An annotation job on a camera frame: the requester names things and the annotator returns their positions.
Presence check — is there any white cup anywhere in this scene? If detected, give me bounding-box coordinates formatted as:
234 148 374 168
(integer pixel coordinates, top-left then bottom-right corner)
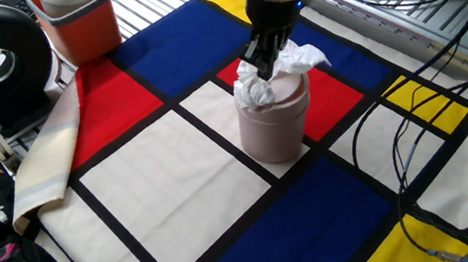
36 0 102 21

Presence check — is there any black cable bundle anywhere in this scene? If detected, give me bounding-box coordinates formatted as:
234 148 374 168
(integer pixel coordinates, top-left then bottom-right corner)
325 0 468 262

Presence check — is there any white tissue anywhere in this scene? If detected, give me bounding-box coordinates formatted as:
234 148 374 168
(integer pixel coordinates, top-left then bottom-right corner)
226 33 337 114

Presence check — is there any silver cable plug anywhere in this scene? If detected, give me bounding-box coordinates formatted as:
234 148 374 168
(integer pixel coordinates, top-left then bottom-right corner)
426 244 468 262

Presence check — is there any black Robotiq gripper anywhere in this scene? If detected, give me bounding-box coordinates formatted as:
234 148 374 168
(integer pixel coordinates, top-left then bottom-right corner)
230 0 314 85

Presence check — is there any pink swing-lid trash can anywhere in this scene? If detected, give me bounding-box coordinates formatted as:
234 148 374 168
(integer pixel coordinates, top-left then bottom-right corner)
230 63 322 168

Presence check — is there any Mondrian colour-block tablecloth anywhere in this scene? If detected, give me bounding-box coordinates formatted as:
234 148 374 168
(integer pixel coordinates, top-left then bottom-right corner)
3 0 468 262

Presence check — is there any orange bin with grey rim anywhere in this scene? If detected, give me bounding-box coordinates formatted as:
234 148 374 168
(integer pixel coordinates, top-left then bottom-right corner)
24 0 127 74

